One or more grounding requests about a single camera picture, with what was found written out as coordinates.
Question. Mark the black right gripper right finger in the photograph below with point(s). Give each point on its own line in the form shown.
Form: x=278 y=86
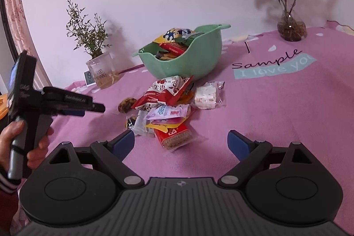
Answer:
x=251 y=156

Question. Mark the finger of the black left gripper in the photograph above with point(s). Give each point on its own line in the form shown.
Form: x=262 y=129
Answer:
x=61 y=95
x=80 y=110

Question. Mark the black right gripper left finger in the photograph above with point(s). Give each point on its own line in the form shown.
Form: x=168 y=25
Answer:
x=110 y=155

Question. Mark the red biscuit packet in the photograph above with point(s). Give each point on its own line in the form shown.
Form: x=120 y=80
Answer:
x=175 y=138

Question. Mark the clear nougat packet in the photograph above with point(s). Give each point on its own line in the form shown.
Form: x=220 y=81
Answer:
x=209 y=95

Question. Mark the pink white small candy packet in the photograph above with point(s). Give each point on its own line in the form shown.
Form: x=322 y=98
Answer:
x=169 y=112

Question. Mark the red white candy bag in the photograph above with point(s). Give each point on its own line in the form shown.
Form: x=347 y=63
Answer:
x=164 y=92

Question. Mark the black triangular snack packet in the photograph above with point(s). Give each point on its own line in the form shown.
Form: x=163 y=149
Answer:
x=163 y=55

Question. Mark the red floral snack packet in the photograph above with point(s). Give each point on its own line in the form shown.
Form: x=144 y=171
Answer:
x=174 y=48

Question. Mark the white sachet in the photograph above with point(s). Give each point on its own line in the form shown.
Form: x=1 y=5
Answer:
x=140 y=128

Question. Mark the orange yellow small packet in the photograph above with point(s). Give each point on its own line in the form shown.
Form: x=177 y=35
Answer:
x=165 y=125

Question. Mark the yellow blue chips bag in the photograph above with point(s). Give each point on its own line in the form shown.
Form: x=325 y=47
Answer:
x=172 y=34

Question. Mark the green snack bag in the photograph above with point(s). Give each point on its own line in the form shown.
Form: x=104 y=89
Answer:
x=186 y=40

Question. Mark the orange round lid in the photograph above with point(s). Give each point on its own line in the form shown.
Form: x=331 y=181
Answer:
x=3 y=106

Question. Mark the small white digital clock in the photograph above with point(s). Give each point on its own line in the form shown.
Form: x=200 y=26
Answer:
x=89 y=80

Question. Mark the brown cookie snack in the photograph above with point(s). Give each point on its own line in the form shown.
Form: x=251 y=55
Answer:
x=126 y=105

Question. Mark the pink patterned curtain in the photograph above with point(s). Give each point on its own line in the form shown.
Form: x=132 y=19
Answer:
x=22 y=37

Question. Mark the thin plant in clear cup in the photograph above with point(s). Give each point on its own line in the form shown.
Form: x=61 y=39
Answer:
x=91 y=35

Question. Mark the pink printed tablecloth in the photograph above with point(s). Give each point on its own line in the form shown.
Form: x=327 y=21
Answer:
x=296 y=95

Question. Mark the green plastic bowl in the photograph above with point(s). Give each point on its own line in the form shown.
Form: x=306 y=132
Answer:
x=200 y=58

